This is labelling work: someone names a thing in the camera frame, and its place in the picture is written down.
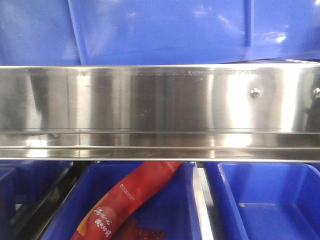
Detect large blue plastic bin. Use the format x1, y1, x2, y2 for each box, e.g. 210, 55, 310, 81
68, 0, 320, 65

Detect blue bin with snack bag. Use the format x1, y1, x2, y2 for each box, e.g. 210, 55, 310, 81
42, 162, 201, 240

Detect empty blue bin lower right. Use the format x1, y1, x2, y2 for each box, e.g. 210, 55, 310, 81
204, 162, 320, 240

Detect blue bin lower left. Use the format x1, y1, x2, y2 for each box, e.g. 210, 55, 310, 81
0, 160, 73, 219

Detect blue bin upper left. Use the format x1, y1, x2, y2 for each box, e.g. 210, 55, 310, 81
0, 0, 80, 65

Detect stainless steel shelf rack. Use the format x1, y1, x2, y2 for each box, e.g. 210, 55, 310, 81
0, 61, 320, 163

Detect red snack bag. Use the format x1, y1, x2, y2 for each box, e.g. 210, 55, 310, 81
71, 161, 182, 240

